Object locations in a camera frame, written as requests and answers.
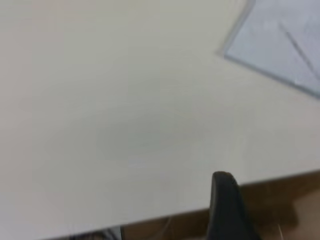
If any clear plastic zip bag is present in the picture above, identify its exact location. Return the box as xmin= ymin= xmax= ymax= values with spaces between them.
xmin=216 ymin=0 xmax=320 ymax=100

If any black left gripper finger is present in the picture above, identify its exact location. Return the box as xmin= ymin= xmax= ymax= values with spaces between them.
xmin=206 ymin=171 xmax=261 ymax=240

